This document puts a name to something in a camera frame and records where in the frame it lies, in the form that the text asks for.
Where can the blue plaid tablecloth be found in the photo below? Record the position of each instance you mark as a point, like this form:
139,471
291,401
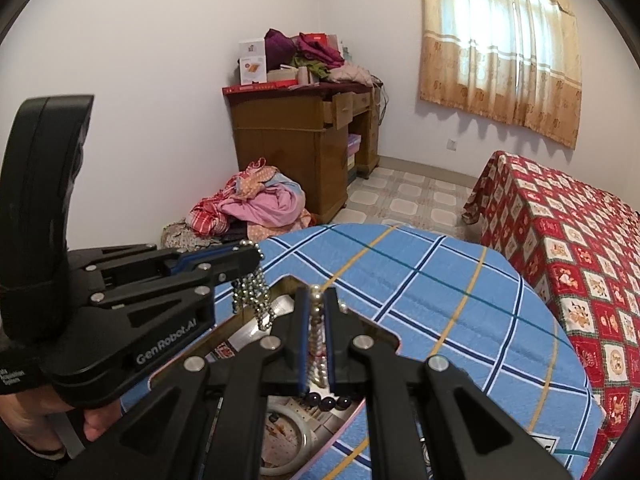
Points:
425,300

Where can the pile of purple clothes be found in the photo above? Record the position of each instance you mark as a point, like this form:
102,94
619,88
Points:
320,60

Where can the pale jade bangle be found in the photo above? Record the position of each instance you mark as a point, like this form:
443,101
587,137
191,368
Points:
307,440

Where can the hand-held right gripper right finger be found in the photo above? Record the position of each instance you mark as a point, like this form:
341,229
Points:
330,350

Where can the flat red box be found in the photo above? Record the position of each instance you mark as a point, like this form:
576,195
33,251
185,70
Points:
260,87

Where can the person's left hand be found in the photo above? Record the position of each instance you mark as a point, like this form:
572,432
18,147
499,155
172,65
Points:
100,417

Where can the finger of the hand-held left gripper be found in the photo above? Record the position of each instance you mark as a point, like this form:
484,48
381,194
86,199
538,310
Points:
235,265
200,255

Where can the pale storage box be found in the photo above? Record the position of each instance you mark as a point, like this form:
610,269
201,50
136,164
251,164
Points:
352,160

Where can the white printed carton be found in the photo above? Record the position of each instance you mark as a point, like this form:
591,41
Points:
252,62

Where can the small red box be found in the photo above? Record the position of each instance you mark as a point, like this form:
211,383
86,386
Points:
317,38

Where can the beige patterned window curtain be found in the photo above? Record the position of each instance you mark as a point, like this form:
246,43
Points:
500,35

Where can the red patterned bedspread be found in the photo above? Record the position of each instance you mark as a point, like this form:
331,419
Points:
575,235

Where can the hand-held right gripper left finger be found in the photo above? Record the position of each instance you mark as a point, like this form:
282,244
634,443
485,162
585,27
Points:
301,350

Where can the white cloth label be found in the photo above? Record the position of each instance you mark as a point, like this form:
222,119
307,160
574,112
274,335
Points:
545,444

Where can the brown wooden desk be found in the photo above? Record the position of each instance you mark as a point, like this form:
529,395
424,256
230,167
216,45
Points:
285,150

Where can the white wall socket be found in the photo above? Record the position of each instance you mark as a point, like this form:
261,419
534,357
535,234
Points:
451,145

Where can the pink clothes heap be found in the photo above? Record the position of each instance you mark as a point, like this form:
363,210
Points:
260,205

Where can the pink tin box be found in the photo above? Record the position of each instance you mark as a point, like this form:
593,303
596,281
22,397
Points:
382,334

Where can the purple storage box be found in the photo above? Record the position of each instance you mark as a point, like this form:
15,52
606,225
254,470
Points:
354,142

